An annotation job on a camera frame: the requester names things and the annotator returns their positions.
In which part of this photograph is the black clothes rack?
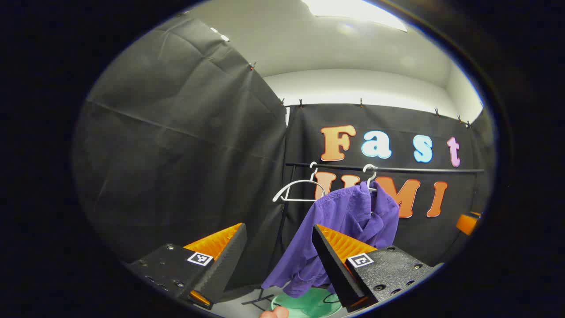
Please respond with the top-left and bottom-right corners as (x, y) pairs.
(242, 162), (486, 306)

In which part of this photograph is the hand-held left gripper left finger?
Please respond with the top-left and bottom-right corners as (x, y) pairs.
(126, 222), (249, 310)

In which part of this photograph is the purple corduroy shirt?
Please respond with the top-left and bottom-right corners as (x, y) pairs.
(261, 181), (400, 299)

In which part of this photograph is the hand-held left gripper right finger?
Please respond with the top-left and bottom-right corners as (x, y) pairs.
(311, 224), (444, 312)

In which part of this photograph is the ceiling light panel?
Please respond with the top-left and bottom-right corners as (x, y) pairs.
(301, 0), (407, 32)

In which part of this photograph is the green laundry hamper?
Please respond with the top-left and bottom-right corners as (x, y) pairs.
(270, 286), (343, 318)

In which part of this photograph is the white clothes hanger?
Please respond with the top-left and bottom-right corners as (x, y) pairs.
(272, 162), (327, 203)
(363, 164), (379, 193)

